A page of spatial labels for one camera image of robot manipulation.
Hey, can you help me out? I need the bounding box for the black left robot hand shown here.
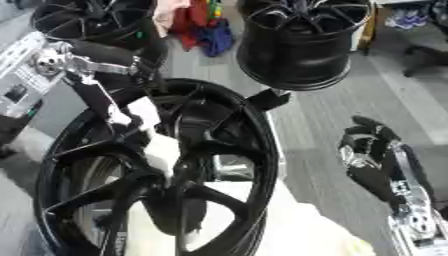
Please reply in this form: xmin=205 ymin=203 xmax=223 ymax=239
xmin=61 ymin=39 xmax=172 ymax=142

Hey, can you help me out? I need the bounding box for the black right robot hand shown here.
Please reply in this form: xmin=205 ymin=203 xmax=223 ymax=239
xmin=336 ymin=115 xmax=438 ymax=215

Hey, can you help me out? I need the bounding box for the black wheel clamp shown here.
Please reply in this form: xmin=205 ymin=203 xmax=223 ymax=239
xmin=246 ymin=87 xmax=293 ymax=112

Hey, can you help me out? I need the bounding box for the black wheel rim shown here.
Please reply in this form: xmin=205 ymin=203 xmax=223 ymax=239
xmin=234 ymin=0 xmax=377 ymax=92

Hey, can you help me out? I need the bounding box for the large black spoked wheel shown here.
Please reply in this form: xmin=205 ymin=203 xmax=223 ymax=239
xmin=31 ymin=78 xmax=282 ymax=256

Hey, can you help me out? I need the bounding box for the red bag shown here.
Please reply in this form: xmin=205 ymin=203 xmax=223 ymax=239
xmin=168 ymin=0 xmax=214 ymax=52

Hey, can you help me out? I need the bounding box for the blue bag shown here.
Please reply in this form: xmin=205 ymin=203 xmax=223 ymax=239
xmin=197 ymin=18 xmax=237 ymax=58

